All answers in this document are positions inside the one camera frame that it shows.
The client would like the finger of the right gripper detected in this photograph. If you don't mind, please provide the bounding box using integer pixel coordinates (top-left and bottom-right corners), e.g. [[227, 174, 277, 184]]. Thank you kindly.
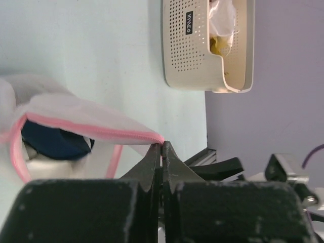
[[185, 157, 244, 181]]

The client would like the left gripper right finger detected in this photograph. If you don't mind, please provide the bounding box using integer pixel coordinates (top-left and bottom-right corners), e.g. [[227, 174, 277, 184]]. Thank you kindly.
[[161, 141, 318, 242]]

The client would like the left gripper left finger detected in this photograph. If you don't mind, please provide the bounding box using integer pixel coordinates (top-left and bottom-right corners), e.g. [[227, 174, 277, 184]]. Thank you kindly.
[[1, 144, 161, 242]]

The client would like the white mesh laundry bag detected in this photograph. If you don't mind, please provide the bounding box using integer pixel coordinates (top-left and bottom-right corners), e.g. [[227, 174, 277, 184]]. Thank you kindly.
[[1, 74, 164, 183]]

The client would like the dark navy bra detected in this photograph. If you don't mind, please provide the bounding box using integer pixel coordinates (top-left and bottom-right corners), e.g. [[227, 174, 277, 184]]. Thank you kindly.
[[21, 120, 95, 160]]

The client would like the cream plastic laundry basket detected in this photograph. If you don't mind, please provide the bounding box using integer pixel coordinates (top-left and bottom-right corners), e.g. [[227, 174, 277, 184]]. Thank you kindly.
[[162, 1, 255, 93]]

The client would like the yellow garment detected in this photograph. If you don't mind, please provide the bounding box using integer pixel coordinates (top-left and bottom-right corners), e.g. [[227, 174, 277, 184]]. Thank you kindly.
[[210, 36, 231, 56]]

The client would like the white crumpled garment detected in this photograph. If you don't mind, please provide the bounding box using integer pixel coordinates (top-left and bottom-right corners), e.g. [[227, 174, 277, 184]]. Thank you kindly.
[[209, 0, 239, 48]]

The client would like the aluminium frame rail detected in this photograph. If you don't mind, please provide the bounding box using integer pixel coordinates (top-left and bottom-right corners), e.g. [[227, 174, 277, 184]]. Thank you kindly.
[[184, 148, 217, 167]]

